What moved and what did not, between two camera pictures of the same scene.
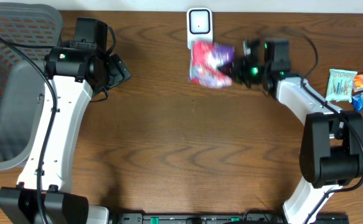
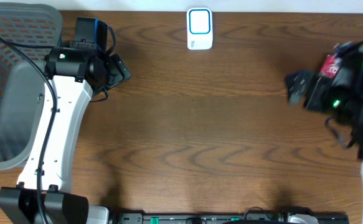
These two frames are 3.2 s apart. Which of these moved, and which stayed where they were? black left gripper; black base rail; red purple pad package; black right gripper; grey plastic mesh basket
Moved: red purple pad package; black right gripper
Stayed: black left gripper; black base rail; grey plastic mesh basket
